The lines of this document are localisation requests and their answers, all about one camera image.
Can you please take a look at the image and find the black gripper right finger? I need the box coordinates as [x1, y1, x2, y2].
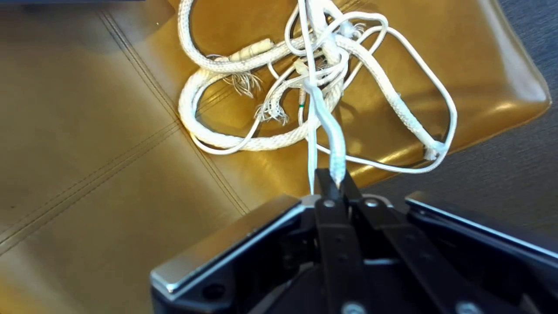
[346, 173, 509, 314]

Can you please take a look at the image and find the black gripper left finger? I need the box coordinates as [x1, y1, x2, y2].
[312, 168, 375, 314]

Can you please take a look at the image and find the white braided cable bundle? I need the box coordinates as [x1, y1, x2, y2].
[176, 0, 461, 197]

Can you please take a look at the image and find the mustard leather chair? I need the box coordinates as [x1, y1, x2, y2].
[0, 0, 553, 314]

